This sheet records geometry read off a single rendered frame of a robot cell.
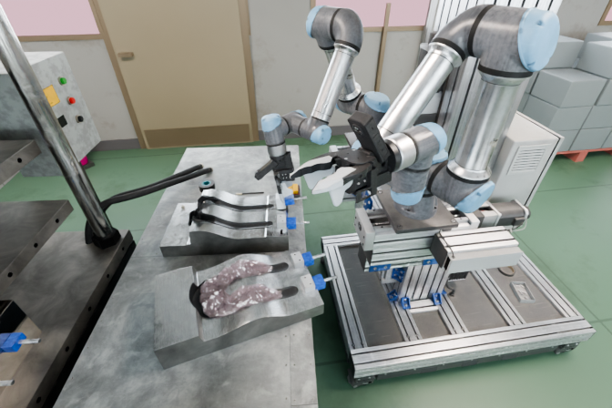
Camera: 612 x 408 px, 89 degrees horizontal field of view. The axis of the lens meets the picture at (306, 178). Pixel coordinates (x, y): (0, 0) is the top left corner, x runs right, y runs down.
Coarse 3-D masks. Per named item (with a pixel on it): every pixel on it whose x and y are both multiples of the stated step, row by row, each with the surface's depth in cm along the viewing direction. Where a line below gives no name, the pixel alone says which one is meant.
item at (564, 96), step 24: (576, 48) 302; (600, 48) 286; (552, 72) 300; (576, 72) 300; (600, 72) 288; (528, 96) 324; (552, 96) 296; (576, 96) 286; (600, 96) 290; (552, 120) 299; (576, 120) 303; (600, 120) 307; (576, 144) 320; (600, 144) 324
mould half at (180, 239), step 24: (216, 192) 137; (216, 216) 125; (240, 216) 131; (264, 216) 131; (288, 216) 136; (168, 240) 123; (192, 240) 120; (216, 240) 120; (240, 240) 121; (264, 240) 122; (288, 240) 123
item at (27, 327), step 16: (0, 304) 89; (16, 304) 92; (0, 320) 86; (16, 320) 91; (0, 336) 86; (32, 336) 96; (0, 352) 86; (16, 352) 91; (0, 368) 86; (16, 368) 91
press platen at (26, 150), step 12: (0, 144) 98; (12, 144) 98; (24, 144) 98; (36, 144) 102; (0, 156) 92; (12, 156) 93; (24, 156) 97; (36, 156) 102; (0, 168) 89; (12, 168) 93; (0, 180) 89
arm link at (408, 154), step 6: (384, 138) 64; (390, 138) 63; (396, 138) 62; (402, 138) 63; (408, 138) 63; (396, 144) 62; (402, 144) 62; (408, 144) 62; (402, 150) 61; (408, 150) 62; (414, 150) 63; (402, 156) 61; (408, 156) 62; (414, 156) 63; (402, 162) 62; (408, 162) 63; (402, 168) 64
